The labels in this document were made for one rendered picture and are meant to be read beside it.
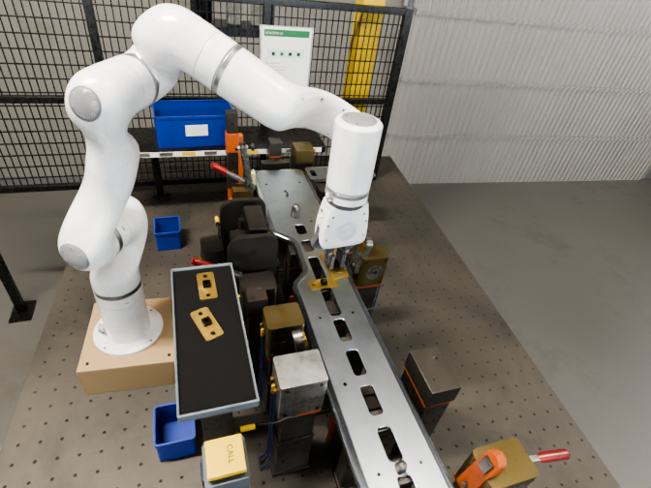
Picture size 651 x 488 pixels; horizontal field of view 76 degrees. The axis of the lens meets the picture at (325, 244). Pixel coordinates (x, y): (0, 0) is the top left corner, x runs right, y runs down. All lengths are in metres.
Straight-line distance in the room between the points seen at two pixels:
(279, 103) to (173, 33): 0.19
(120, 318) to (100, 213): 0.35
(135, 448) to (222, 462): 0.58
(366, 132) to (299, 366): 0.49
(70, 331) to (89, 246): 0.58
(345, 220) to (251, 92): 0.29
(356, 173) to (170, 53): 0.36
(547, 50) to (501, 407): 3.01
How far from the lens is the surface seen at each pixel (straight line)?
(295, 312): 1.03
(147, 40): 0.81
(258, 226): 1.10
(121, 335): 1.32
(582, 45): 4.14
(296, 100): 0.75
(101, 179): 0.98
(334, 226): 0.81
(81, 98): 0.83
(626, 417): 2.80
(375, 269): 1.30
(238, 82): 0.75
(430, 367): 1.07
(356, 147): 0.72
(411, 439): 1.00
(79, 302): 1.67
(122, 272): 1.19
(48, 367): 1.52
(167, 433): 1.31
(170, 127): 1.77
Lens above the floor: 1.85
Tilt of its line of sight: 39 degrees down
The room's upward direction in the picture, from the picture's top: 9 degrees clockwise
